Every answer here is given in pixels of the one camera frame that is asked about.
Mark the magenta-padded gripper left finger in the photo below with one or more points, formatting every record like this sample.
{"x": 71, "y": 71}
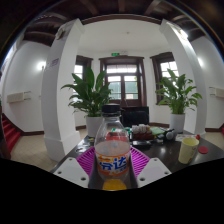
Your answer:
{"x": 71, "y": 168}

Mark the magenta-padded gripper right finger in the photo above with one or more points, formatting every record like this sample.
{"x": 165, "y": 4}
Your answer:
{"x": 151, "y": 170}

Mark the orange drink bottle black cap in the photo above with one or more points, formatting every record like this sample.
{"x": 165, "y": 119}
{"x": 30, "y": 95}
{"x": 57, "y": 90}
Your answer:
{"x": 112, "y": 150}

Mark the black flat device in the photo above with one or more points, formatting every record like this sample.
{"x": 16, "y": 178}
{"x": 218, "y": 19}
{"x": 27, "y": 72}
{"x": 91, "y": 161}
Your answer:
{"x": 141, "y": 143}

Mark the black headphones with grey cups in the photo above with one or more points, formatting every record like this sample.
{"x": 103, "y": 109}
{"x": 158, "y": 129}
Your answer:
{"x": 170, "y": 135}

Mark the green packet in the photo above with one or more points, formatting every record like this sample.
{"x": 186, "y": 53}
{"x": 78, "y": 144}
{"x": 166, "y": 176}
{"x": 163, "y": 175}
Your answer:
{"x": 157, "y": 130}

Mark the yellow paper cup with cherries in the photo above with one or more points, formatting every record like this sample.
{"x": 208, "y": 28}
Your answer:
{"x": 187, "y": 151}

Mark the printed paper leaflet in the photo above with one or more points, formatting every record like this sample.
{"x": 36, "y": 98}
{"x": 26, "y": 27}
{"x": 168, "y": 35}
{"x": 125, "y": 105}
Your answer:
{"x": 181, "y": 136}

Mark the potted green plant white pot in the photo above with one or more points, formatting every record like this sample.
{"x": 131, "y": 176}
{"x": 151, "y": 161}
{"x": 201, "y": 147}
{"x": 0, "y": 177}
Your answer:
{"x": 94, "y": 125}
{"x": 177, "y": 121}

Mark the flat round red coaster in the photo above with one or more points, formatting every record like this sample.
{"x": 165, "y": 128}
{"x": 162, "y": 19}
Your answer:
{"x": 203, "y": 150}

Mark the black office chair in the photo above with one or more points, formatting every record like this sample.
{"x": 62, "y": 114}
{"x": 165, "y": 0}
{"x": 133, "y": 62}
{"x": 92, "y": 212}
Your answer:
{"x": 135, "y": 116}

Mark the red carpeted staircase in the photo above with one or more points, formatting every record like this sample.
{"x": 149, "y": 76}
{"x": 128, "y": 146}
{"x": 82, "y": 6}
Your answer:
{"x": 10, "y": 133}

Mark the brown wooden glazed door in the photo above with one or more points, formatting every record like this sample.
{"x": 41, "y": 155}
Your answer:
{"x": 121, "y": 86}

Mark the brown framed window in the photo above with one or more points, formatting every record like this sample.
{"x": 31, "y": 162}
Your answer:
{"x": 166, "y": 68}
{"x": 78, "y": 71}

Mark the green exit sign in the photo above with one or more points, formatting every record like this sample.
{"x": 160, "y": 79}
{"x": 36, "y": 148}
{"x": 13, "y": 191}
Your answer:
{"x": 115, "y": 54}

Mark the white wall heater unit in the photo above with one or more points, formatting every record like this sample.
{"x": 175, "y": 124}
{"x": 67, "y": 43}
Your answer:
{"x": 218, "y": 92}
{"x": 15, "y": 97}

